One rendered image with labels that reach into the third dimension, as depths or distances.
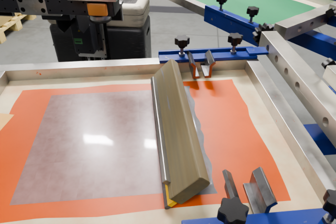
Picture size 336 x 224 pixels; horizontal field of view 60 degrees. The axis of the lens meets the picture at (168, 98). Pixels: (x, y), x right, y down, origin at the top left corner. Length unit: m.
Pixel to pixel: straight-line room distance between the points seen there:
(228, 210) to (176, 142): 0.20
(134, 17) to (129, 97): 0.84
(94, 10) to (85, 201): 0.63
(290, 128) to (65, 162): 0.49
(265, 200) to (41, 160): 0.45
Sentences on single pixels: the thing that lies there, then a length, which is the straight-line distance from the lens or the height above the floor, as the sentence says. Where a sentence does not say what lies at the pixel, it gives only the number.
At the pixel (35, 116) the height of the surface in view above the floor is 0.95.
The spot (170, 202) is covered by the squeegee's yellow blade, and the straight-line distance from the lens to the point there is 0.55.
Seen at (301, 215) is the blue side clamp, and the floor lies 1.00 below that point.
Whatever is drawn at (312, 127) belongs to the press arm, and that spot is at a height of 0.92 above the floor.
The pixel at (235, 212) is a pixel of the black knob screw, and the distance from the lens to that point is 0.45.
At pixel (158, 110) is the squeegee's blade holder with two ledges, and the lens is 0.68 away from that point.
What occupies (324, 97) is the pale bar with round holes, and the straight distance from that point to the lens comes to 0.74.
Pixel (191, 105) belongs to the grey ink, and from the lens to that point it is 0.77.
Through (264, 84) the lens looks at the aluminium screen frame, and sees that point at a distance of 0.82.
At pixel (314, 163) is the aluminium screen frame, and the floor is 0.99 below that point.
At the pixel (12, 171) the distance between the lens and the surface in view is 0.69.
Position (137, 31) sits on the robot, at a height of 0.77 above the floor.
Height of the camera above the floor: 1.43
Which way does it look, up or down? 37 degrees down
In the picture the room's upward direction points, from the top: straight up
